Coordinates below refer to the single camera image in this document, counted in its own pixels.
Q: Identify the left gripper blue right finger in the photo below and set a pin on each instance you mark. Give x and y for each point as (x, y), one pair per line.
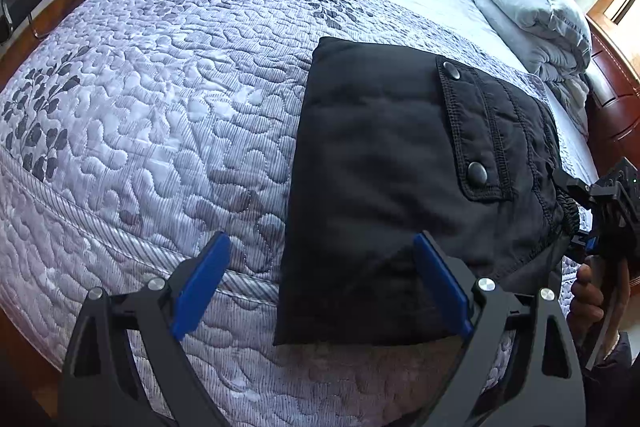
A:
(449, 281)

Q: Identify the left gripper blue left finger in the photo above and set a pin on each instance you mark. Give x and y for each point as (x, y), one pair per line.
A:
(194, 283)

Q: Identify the black padded pants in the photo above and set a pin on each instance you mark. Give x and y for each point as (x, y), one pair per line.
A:
(392, 142)

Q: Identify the person right hand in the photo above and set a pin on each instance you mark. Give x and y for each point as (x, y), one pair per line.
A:
(586, 307)

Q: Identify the grey quilted bedspread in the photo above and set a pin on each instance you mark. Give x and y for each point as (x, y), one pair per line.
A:
(140, 128)

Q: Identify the folded grey comforter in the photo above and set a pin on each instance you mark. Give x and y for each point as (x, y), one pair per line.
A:
(552, 40)

